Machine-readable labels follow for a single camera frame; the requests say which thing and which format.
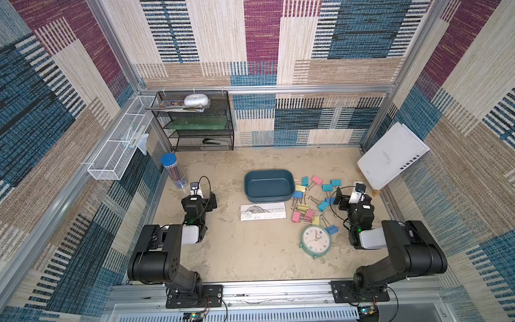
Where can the black wire shelf rack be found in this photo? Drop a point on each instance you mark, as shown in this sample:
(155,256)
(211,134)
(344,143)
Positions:
(192,140)

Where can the blue binder clip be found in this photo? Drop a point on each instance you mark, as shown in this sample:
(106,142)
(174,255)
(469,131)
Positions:
(331,200)
(331,229)
(297,196)

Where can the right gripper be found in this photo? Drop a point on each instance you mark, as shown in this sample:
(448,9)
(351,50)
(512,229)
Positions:
(345,199)

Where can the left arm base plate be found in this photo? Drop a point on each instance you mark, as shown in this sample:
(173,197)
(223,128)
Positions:
(208,296)

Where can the blue-lid pencil tube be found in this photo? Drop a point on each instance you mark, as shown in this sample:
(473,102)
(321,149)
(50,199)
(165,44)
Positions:
(170,163)

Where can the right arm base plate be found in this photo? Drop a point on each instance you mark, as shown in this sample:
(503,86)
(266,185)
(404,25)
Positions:
(345,291)

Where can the green round alarm clock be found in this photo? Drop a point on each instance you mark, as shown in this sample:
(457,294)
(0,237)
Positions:
(315,241)

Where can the magazines on shelf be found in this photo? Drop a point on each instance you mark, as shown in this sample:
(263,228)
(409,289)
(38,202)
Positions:
(178,106)

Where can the packaged ruler card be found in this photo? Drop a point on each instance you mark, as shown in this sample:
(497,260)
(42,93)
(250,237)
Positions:
(262,211)

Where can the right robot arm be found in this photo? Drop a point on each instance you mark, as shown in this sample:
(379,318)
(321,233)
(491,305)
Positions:
(412,250)

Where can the white oval device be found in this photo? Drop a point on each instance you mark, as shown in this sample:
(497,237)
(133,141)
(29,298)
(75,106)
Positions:
(196,99)

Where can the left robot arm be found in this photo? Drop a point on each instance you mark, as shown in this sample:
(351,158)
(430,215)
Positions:
(156,256)

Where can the white wire wall basket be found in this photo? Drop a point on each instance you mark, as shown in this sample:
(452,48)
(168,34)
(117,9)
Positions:
(111,156)

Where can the white booklet on stand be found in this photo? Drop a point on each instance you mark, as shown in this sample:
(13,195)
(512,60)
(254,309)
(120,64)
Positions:
(393,153)

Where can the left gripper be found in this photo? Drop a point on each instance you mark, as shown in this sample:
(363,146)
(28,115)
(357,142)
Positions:
(208,205)

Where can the pink binder clip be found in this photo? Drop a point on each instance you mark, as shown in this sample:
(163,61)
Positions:
(296,216)
(308,216)
(315,181)

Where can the green tray on shelf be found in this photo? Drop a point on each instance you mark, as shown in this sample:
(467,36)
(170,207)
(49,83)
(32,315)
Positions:
(197,123)

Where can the teal plastic storage box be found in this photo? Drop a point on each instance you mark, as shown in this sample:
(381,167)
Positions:
(269,186)

